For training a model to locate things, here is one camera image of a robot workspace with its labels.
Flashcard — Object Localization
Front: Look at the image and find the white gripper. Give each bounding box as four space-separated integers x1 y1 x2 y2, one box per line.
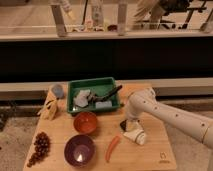
123 121 147 145

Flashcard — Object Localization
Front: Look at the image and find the black eraser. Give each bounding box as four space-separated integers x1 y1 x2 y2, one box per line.
120 120 127 132

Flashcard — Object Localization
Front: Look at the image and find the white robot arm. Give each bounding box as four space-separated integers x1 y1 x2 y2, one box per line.
125 88 213 150

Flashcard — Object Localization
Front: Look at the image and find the grey blue cup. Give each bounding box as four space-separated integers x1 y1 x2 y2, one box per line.
51 84 64 99

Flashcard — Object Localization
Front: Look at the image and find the orange carrot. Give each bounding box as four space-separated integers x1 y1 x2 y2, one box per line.
105 136 120 163

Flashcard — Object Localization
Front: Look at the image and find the wooden board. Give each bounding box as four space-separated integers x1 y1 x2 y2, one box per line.
22 81 178 171

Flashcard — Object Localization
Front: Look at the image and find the light blue sponge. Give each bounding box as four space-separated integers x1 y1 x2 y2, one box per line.
95 101 112 108

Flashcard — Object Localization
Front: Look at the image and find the orange bowl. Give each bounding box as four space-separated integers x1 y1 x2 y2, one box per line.
73 112 98 134

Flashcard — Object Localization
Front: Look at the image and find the green plastic tray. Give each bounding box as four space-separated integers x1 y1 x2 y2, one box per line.
67 77 120 116

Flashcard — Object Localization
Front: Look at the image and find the purple bowl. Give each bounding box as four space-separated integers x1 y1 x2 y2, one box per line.
64 135 95 167

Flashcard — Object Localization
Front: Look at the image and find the crumpled white cloth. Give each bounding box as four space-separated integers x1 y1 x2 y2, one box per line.
73 89 91 108

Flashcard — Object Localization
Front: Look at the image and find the bunch of dark grapes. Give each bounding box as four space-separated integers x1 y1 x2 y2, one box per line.
27 132 50 167

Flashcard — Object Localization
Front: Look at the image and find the black handled brush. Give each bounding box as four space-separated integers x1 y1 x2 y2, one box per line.
87 85 122 102

